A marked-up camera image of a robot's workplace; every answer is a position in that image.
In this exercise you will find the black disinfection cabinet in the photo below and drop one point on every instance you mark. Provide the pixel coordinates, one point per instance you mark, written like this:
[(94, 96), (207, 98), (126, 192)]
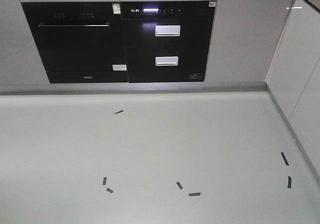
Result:
[(139, 19)]

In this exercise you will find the green white energy label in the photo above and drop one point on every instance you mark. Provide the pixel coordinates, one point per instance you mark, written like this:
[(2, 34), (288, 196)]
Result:
[(116, 8)]

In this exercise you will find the white QR sticker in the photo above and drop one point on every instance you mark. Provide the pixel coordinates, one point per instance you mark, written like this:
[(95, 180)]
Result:
[(212, 4)]

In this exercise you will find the black tape strip right lower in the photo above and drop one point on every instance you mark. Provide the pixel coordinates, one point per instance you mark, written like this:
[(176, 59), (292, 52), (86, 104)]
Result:
[(289, 182)]

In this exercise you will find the silver lower drawer handle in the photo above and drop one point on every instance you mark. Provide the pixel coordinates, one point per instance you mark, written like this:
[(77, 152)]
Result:
[(161, 61)]

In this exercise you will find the silver drawer handle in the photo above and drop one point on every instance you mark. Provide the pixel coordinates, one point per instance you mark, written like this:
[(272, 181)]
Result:
[(161, 61), (167, 30)]

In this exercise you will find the silver upper drawer handle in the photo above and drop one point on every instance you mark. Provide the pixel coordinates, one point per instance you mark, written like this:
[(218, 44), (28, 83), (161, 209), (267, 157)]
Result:
[(167, 30)]

